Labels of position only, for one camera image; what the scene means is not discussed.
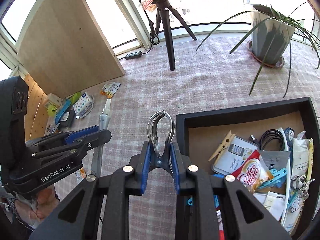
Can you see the black tripod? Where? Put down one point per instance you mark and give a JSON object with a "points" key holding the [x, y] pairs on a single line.
{"points": [[164, 8]]}

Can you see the star pattern tissue pack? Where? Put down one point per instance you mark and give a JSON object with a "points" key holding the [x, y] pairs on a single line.
{"points": [[83, 105]]}

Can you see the black storage tray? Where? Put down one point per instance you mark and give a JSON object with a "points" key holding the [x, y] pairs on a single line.
{"points": [[199, 134]]}

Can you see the black wet wipes pack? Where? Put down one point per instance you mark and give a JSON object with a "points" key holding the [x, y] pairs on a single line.
{"points": [[67, 119]]}

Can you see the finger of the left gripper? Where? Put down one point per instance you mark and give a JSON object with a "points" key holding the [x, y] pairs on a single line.
{"points": [[53, 146], [80, 133]]}

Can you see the black inline switch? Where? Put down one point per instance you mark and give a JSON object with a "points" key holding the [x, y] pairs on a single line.
{"points": [[133, 55]]}

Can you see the wooden back board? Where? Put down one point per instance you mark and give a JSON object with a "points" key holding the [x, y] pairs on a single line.
{"points": [[63, 48]]}

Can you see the red coffee mate sachet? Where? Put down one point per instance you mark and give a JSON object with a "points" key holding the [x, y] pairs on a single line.
{"points": [[253, 172]]}

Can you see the blue plastic clothespin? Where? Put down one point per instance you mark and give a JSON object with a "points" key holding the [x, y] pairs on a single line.
{"points": [[203, 202]]}

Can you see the plaid tablecloth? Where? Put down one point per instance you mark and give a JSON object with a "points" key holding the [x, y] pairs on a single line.
{"points": [[204, 81]]}

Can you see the yellow shuttlecock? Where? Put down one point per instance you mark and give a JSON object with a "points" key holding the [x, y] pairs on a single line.
{"points": [[52, 110]]}

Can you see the small snack bar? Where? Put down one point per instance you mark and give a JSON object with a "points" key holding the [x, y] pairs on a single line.
{"points": [[80, 175]]}

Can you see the green tube bottle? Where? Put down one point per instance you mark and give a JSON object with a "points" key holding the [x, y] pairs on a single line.
{"points": [[75, 97]]}

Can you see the potted spider plant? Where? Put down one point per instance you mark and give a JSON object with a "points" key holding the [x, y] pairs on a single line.
{"points": [[271, 35]]}

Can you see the metal clamp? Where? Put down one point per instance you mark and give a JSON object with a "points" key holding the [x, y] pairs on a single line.
{"points": [[160, 131], [301, 185]]}

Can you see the wooden clothespin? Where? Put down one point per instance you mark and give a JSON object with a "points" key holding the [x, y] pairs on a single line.
{"points": [[225, 143]]}

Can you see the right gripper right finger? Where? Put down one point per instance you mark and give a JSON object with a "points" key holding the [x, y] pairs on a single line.
{"points": [[243, 216]]}

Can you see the left hand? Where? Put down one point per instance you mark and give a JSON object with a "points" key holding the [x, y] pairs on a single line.
{"points": [[46, 202]]}

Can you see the blue wet wipe sachet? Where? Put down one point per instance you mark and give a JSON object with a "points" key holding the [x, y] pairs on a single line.
{"points": [[62, 111]]}

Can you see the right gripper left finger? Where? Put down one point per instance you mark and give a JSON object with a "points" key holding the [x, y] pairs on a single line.
{"points": [[98, 200]]}

